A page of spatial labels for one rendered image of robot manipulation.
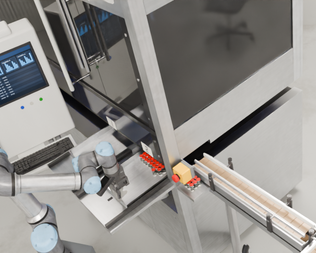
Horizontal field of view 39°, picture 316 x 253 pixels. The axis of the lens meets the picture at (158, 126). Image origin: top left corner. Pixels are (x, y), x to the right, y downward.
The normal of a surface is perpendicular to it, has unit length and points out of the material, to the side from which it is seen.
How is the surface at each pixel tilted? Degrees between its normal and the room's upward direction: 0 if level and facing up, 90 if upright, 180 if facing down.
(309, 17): 90
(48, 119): 90
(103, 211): 0
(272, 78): 90
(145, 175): 0
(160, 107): 90
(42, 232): 7
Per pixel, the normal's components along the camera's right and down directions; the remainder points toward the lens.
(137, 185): -0.20, -0.76
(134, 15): 0.61, 0.41
